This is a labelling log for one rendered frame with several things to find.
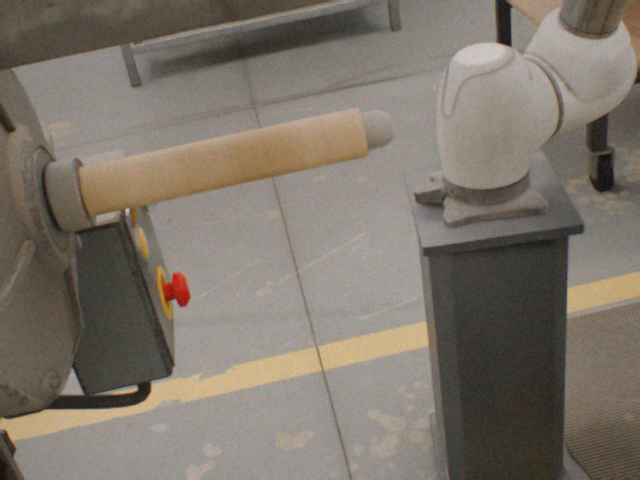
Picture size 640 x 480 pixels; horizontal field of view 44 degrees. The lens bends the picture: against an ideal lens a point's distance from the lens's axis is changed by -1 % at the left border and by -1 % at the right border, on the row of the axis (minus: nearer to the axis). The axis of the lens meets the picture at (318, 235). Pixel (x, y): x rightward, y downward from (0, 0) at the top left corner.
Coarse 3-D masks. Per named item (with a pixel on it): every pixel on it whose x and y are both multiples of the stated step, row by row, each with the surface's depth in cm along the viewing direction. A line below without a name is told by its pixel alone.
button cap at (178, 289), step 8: (176, 272) 88; (176, 280) 87; (184, 280) 88; (168, 288) 88; (176, 288) 87; (184, 288) 87; (168, 296) 88; (176, 296) 87; (184, 296) 87; (184, 304) 88
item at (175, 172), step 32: (288, 128) 51; (320, 128) 50; (352, 128) 50; (128, 160) 50; (160, 160) 50; (192, 160) 50; (224, 160) 50; (256, 160) 50; (288, 160) 50; (320, 160) 51; (96, 192) 50; (128, 192) 50; (160, 192) 50; (192, 192) 51
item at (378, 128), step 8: (368, 112) 52; (376, 112) 51; (384, 112) 52; (368, 120) 51; (376, 120) 51; (384, 120) 51; (368, 128) 51; (376, 128) 51; (384, 128) 51; (392, 128) 51; (368, 136) 51; (376, 136) 51; (384, 136) 51; (392, 136) 52; (368, 144) 51; (376, 144) 52; (384, 144) 52
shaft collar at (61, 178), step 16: (64, 160) 50; (80, 160) 51; (48, 176) 49; (64, 176) 49; (48, 192) 49; (64, 192) 49; (80, 192) 49; (64, 208) 49; (80, 208) 49; (64, 224) 50; (80, 224) 50
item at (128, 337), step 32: (96, 160) 85; (96, 224) 74; (128, 224) 76; (96, 256) 75; (128, 256) 76; (160, 256) 92; (96, 288) 77; (128, 288) 78; (160, 288) 86; (96, 320) 79; (128, 320) 80; (160, 320) 82; (96, 352) 81; (128, 352) 82; (160, 352) 83; (96, 384) 83; (128, 384) 84
